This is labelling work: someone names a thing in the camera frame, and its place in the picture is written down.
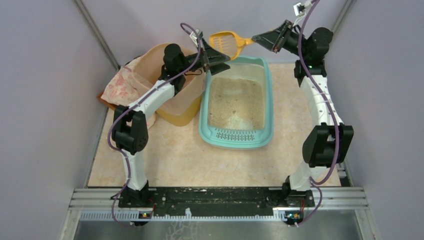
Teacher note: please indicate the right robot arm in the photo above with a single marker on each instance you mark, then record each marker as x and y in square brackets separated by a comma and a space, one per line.
[329, 140]

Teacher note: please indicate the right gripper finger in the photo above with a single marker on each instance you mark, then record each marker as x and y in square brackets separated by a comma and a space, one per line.
[277, 32]
[268, 41]

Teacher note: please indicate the yellow litter scoop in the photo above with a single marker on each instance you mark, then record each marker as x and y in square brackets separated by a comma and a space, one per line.
[229, 43]

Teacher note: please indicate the brown wooden tray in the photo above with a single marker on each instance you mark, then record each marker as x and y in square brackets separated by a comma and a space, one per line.
[104, 102]

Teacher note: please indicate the aluminium frame rail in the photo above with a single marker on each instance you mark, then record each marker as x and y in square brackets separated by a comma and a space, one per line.
[99, 204]

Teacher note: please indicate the pink patterned cloth bag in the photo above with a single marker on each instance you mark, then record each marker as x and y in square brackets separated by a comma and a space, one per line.
[126, 86]

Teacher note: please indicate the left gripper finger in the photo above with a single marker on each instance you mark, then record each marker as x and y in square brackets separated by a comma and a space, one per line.
[211, 56]
[218, 68]

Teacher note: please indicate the cat litter sand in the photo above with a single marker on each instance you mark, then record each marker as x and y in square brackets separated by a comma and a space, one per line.
[236, 104]

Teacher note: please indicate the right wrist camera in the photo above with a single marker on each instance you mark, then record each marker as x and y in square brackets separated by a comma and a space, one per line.
[301, 8]

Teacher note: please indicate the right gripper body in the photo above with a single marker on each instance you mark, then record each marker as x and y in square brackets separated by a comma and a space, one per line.
[282, 36]

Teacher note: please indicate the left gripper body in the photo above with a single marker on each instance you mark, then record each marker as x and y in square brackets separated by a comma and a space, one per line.
[205, 60]

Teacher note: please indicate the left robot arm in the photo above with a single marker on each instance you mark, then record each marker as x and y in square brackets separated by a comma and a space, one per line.
[129, 129]

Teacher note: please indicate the teal litter box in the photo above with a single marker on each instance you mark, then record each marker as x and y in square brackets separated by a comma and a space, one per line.
[246, 67]

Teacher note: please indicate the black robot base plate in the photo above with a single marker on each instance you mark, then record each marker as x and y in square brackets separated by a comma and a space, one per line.
[216, 201]

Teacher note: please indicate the orange plastic bin liner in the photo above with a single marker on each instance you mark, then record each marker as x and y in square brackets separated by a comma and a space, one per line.
[149, 66]

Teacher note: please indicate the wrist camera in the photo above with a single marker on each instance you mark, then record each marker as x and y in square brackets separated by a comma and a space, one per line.
[301, 8]
[196, 37]

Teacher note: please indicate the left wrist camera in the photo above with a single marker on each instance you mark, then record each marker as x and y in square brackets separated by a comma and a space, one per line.
[196, 37]

